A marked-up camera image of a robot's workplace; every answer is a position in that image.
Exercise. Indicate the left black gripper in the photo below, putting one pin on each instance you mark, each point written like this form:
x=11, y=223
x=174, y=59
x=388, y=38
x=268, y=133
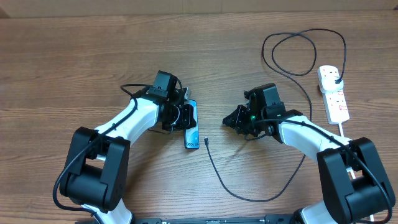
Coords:
x=187, y=121

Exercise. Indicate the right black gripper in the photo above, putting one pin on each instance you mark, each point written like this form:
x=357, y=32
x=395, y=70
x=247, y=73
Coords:
x=237, y=122

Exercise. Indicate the Samsung Galaxy smartphone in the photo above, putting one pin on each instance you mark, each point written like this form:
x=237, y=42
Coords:
x=191, y=136

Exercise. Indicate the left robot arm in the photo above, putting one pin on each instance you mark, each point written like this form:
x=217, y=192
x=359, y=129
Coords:
x=95, y=173

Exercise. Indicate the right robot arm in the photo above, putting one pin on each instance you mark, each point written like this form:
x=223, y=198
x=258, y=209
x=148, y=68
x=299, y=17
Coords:
x=353, y=179

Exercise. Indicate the white power strip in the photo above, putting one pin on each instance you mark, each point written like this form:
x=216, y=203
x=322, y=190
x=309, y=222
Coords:
x=335, y=103

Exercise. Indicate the white USB wall charger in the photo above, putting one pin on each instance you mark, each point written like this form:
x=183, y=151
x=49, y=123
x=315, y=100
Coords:
x=330, y=85

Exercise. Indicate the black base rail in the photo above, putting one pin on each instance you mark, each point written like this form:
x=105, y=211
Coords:
x=268, y=219

